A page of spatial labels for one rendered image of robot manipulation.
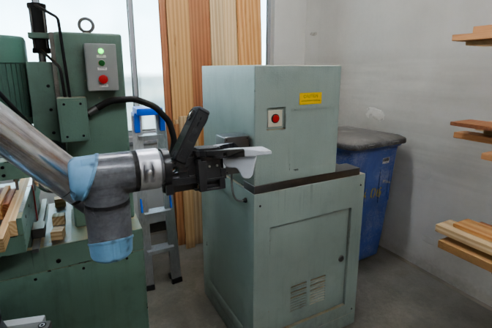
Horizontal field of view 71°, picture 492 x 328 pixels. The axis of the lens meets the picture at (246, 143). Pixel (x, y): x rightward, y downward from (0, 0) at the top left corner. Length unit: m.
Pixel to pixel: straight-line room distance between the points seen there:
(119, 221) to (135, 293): 0.92
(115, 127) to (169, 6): 1.59
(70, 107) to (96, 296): 0.70
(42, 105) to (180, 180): 0.86
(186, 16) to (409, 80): 1.69
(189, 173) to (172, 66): 2.13
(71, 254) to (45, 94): 0.57
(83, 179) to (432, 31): 2.32
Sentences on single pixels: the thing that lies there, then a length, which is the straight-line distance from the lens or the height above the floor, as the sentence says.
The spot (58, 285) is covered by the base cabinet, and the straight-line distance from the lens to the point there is 1.48.
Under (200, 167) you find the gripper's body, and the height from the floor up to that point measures 1.22.
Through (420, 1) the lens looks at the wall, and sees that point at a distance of 2.68.
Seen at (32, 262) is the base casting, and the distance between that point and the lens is 1.43.
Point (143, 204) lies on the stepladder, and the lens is 2.30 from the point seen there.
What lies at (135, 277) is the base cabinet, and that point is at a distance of 1.51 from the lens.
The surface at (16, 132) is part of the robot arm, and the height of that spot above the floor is 1.29.
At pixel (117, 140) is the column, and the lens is 1.41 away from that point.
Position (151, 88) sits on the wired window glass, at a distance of 2.95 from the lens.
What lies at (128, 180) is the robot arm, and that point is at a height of 1.21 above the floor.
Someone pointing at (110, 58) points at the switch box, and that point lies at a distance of 1.33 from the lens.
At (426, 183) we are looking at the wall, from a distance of 2.66.
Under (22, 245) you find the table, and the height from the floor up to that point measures 0.87.
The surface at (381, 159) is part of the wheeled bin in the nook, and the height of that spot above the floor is 0.80.
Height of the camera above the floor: 1.40
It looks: 12 degrees down
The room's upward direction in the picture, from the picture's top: straight up
